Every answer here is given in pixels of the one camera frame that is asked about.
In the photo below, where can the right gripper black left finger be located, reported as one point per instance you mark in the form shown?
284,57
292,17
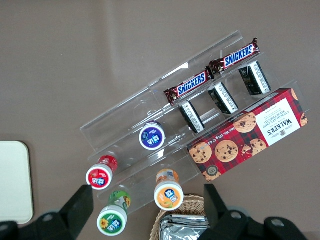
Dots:
75,212

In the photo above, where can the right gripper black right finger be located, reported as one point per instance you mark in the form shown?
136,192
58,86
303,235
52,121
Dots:
225,222

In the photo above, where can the light wicker basket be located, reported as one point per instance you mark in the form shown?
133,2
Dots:
190,203

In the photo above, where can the silver foil tray stack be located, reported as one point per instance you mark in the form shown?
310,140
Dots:
182,228

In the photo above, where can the cream plastic tray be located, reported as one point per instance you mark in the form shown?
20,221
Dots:
13,182

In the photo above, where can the green small drink bottle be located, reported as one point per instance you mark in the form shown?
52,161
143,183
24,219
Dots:
111,222

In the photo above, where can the red small drink bottle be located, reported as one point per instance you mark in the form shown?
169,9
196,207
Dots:
99,176

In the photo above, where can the orange small drink bottle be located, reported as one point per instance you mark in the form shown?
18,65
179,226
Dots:
168,196

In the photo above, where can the red Walkers cookie box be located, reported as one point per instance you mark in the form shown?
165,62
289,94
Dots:
240,140

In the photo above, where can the clear acrylic stepped stand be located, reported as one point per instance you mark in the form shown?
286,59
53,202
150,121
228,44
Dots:
125,117

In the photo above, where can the purple small drink bottle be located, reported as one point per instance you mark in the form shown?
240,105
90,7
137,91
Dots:
152,137

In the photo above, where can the small black white box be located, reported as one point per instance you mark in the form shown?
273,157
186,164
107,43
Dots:
255,78
223,98
192,117

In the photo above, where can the Snickers chocolate bar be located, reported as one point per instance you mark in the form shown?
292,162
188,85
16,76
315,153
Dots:
191,85
237,58

